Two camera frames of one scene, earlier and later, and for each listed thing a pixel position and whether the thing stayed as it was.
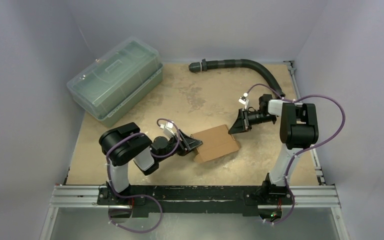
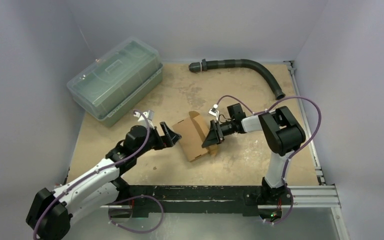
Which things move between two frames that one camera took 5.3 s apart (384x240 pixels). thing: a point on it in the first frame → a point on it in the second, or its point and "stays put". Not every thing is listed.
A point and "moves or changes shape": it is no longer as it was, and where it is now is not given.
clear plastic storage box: x=125 y=74 stays put
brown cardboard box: x=216 y=141 moves or changes shape
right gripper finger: x=242 y=123 → x=215 y=136
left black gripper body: x=181 y=149 → x=155 y=141
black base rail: x=249 y=200 stays put
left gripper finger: x=190 y=143 → x=171 y=137
